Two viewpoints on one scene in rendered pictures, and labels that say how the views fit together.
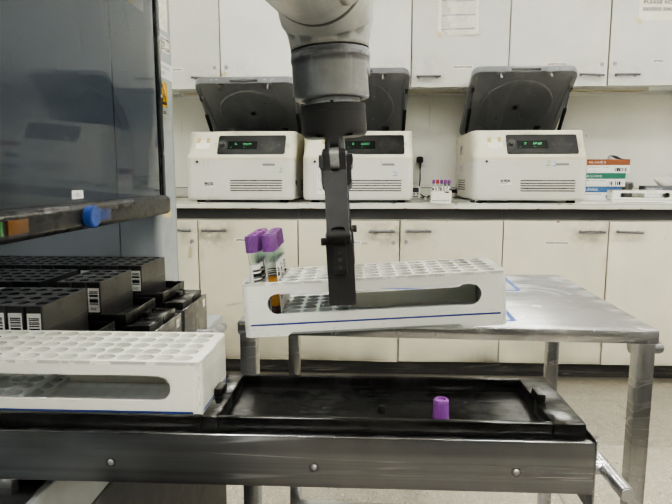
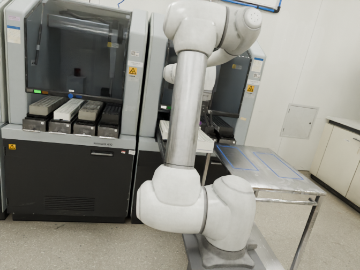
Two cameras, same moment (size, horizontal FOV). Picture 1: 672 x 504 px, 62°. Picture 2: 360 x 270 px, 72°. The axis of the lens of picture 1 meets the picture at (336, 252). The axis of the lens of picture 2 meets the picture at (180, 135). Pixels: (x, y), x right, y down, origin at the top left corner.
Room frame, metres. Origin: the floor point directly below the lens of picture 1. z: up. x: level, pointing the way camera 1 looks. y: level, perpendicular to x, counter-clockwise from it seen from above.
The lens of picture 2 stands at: (0.21, -1.36, 1.32)
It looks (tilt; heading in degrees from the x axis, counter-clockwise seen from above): 17 degrees down; 75
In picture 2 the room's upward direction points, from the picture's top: 9 degrees clockwise
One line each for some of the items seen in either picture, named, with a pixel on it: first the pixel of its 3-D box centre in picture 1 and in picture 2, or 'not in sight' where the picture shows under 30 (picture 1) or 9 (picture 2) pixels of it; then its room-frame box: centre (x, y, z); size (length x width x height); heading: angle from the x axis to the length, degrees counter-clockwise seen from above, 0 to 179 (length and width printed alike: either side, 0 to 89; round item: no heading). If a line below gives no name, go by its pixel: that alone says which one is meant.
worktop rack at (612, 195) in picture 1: (640, 196); not in sight; (2.90, -1.56, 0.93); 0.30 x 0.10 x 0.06; 79
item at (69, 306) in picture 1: (59, 319); not in sight; (0.71, 0.36, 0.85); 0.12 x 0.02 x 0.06; 178
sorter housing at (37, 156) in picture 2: not in sight; (87, 106); (-0.05, 0.83, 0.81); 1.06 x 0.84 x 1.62; 87
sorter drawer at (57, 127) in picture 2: not in sight; (72, 114); (-0.14, 0.63, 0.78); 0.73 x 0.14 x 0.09; 87
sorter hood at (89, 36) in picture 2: not in sight; (85, 49); (-0.06, 0.63, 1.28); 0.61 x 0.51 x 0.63; 177
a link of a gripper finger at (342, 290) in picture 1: (341, 273); not in sight; (0.62, -0.01, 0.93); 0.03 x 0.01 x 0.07; 88
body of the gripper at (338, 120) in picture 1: (335, 144); (201, 107); (0.67, 0.00, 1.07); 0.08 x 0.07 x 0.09; 178
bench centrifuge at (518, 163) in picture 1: (516, 136); not in sight; (3.10, -0.97, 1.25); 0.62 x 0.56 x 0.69; 177
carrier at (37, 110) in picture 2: not in sight; (38, 110); (-0.30, 0.41, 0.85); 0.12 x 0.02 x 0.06; 178
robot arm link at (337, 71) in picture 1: (331, 79); (203, 95); (0.67, 0.01, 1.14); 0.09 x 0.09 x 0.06
